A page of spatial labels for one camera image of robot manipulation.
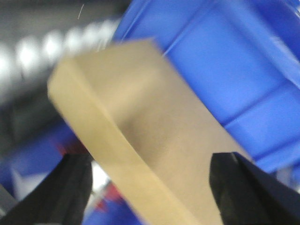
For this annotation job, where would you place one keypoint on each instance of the brown cardboard box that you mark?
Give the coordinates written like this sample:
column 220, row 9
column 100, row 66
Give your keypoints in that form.
column 145, row 127

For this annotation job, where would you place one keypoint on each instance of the blue plastic bin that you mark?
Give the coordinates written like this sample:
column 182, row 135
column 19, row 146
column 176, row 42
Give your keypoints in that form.
column 241, row 58

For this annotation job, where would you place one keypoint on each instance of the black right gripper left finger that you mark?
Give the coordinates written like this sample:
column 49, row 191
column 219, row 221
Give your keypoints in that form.
column 60, row 199

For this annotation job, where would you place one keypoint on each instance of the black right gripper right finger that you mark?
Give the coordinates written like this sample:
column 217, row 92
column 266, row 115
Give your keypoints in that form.
column 246, row 195

